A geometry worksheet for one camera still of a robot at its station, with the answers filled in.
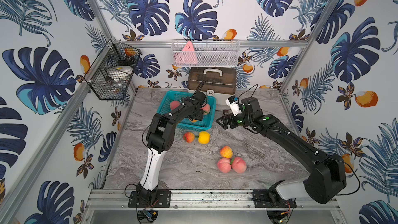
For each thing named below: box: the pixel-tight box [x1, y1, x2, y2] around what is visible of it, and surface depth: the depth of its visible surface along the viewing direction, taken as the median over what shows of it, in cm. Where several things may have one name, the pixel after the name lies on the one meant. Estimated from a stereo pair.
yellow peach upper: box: [197, 130, 211, 145], surface depth 92 cm
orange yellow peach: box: [219, 145, 233, 159], surface depth 86 cm
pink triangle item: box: [175, 40, 198, 65], surface depth 92 cm
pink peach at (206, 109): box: [201, 103, 211, 115], surface depth 104 cm
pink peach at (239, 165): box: [231, 156, 248, 174], surface depth 81 cm
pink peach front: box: [217, 157, 232, 174], surface depth 82 cm
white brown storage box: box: [187, 66, 237, 106], surface depth 105 cm
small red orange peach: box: [183, 131, 195, 143], surface depth 92 cm
